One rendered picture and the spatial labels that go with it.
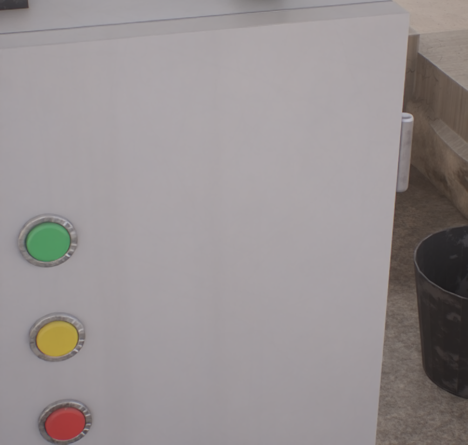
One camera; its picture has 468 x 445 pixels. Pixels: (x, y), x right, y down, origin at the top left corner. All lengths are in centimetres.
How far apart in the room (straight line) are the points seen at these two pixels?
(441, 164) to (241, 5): 258
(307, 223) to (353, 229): 3
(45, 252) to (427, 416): 179
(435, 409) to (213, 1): 181
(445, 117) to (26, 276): 261
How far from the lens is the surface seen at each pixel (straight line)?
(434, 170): 317
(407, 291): 268
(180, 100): 53
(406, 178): 59
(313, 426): 66
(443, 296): 219
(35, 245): 54
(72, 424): 61
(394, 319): 257
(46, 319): 57
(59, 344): 57
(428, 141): 318
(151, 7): 55
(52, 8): 56
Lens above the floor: 141
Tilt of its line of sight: 28 degrees down
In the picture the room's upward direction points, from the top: straight up
